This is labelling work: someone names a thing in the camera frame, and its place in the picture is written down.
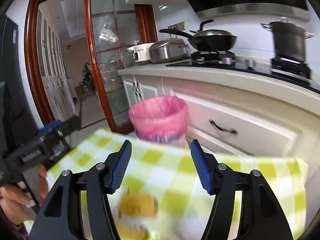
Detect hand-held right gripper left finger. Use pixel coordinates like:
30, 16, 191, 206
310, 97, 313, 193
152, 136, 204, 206
29, 140, 133, 240

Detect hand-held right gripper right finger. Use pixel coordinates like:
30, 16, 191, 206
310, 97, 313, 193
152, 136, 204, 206
190, 139, 294, 240

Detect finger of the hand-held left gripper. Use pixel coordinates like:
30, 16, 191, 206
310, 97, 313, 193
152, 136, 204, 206
42, 116, 82, 155
37, 120, 62, 137

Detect yellow sponge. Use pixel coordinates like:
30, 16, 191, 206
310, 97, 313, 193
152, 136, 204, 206
119, 191, 159, 218

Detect pink-lined trash bin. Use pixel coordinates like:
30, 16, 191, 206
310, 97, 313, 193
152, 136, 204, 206
129, 96, 189, 144

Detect person's left hand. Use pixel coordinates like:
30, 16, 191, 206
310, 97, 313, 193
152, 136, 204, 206
0, 165, 49, 226

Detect green checked tablecloth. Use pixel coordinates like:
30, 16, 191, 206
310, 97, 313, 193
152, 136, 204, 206
25, 127, 309, 240

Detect dark garment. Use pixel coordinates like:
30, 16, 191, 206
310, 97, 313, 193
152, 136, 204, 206
80, 62, 96, 93

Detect black refrigerator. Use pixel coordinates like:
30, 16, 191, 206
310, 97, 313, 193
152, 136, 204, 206
0, 15, 44, 155

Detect white hallway cabinet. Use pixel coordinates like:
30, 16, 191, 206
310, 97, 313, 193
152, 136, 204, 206
37, 9, 77, 115

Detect glass sliding door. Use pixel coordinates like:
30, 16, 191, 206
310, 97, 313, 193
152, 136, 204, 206
84, 0, 158, 134

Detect white kitchen base cabinets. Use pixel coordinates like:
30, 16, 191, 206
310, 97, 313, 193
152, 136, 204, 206
117, 65, 320, 160

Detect white rice cooker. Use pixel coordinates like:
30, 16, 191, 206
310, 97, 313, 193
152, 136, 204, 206
132, 42, 157, 64

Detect black gas stove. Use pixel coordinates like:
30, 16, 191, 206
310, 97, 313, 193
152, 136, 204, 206
165, 51, 320, 93

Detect silver rice cooker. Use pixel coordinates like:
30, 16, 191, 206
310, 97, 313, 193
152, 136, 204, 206
149, 38, 190, 64

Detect black wok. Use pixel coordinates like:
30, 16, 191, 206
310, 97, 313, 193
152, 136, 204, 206
159, 28, 238, 52

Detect dark steel stock pot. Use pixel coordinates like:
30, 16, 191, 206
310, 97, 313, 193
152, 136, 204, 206
261, 17, 315, 63

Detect red wooden door frame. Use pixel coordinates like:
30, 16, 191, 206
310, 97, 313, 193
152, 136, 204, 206
24, 0, 158, 133

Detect black utensil handle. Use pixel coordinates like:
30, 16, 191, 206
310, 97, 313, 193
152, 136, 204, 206
199, 19, 215, 32

